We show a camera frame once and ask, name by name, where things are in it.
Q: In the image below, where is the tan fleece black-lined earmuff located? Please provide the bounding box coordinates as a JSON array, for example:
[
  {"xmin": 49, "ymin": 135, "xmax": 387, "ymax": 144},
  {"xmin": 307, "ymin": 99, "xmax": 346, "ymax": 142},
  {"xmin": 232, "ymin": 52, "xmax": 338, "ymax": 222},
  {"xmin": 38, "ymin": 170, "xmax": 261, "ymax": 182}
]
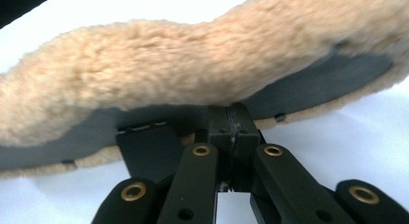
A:
[{"xmin": 0, "ymin": 0, "xmax": 409, "ymax": 183}]

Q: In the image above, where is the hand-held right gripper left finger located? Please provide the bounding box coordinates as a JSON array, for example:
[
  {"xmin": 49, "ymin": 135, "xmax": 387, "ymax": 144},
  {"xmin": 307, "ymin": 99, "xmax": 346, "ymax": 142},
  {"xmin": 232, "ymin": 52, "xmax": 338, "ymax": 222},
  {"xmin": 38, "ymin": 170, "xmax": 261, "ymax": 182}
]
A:
[{"xmin": 156, "ymin": 104, "xmax": 234, "ymax": 224}]

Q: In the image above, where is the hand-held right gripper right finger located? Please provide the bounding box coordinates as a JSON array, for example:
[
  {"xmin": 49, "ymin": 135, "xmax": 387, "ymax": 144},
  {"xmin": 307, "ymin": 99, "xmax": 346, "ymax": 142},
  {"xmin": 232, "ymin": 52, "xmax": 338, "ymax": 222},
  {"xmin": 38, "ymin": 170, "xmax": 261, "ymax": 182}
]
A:
[{"xmin": 231, "ymin": 102, "xmax": 355, "ymax": 224}]

